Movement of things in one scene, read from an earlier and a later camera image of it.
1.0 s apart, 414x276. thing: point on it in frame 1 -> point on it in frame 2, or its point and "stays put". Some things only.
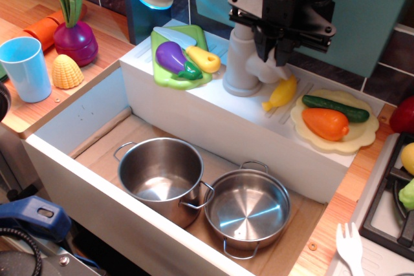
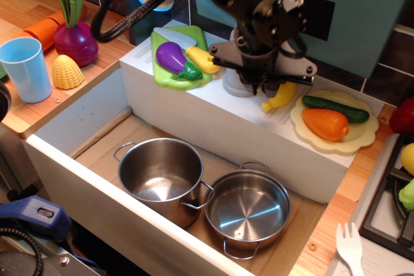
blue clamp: (43, 214) stays put
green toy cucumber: (352, 115) stays put
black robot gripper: (283, 10) -> (270, 15)
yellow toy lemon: (407, 158) stays put
